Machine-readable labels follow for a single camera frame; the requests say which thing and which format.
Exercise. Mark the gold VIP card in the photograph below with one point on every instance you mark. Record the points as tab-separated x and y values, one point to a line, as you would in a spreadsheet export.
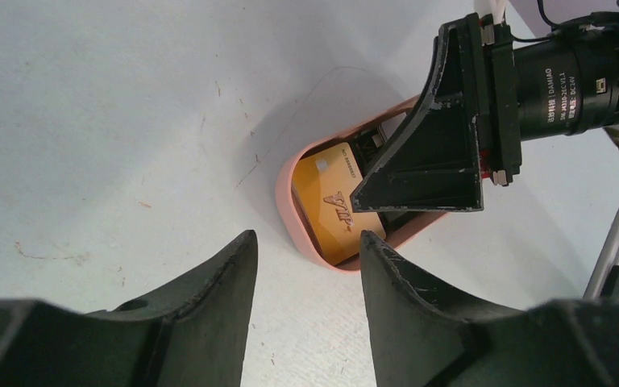
322	184

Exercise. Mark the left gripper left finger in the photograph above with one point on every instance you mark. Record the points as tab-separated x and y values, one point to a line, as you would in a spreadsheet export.
191	331

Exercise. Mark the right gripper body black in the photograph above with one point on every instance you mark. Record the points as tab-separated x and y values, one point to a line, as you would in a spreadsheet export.
497	126

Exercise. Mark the pink oval card tray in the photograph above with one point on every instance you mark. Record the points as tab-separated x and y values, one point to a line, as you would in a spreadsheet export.
295	220

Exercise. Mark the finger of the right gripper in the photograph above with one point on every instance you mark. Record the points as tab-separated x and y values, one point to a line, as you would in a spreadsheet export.
432	161

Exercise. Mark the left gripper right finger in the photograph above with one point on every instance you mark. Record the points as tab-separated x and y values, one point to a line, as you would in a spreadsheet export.
426	332

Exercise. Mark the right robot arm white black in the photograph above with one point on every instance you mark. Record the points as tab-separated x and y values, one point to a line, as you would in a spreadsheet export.
568	80

